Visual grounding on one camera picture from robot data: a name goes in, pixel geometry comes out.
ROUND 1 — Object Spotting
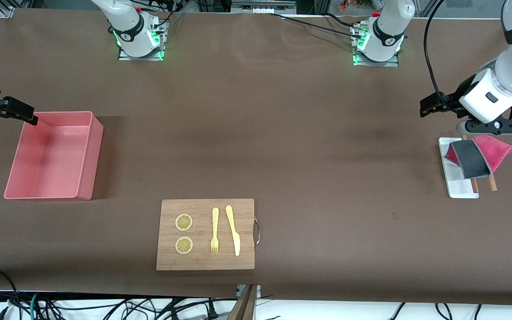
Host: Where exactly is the red and grey cloth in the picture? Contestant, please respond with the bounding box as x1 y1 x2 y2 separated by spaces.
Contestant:
444 135 512 180

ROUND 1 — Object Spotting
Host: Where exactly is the pink plastic bin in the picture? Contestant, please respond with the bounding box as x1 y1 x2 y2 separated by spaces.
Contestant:
4 111 104 201

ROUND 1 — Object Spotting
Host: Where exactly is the white rectangular tray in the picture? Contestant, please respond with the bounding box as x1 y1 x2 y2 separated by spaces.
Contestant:
438 137 480 199

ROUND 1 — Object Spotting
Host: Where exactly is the brown table cover sheet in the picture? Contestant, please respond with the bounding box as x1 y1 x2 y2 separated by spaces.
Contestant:
0 8 512 307

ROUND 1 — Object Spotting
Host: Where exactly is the grey power strip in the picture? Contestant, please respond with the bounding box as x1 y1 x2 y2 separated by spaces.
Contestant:
231 0 297 14

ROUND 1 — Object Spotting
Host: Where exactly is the yellow plastic fork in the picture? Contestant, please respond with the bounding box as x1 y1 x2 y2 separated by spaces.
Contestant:
210 208 220 256

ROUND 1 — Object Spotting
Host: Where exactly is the yellow plastic knife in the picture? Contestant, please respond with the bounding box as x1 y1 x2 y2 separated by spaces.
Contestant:
225 205 241 257

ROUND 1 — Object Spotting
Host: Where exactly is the wooden cutting board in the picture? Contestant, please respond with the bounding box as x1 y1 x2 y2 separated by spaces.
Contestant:
156 199 256 271

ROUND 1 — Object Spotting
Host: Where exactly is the brown wooden beam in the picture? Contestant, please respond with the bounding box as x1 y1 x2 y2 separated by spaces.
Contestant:
227 284 257 320

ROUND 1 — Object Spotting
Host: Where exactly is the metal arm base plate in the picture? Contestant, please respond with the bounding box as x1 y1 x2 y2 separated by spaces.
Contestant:
352 24 400 67
118 18 166 61

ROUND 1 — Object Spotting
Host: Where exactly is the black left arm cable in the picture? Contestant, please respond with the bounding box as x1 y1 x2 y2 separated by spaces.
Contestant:
424 0 461 117

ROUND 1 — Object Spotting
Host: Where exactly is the black cable on table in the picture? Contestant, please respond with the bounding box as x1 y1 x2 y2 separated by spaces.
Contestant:
265 12 370 40

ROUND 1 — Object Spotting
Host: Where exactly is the small metal bracket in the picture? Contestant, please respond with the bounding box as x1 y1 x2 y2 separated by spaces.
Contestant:
236 284 262 299

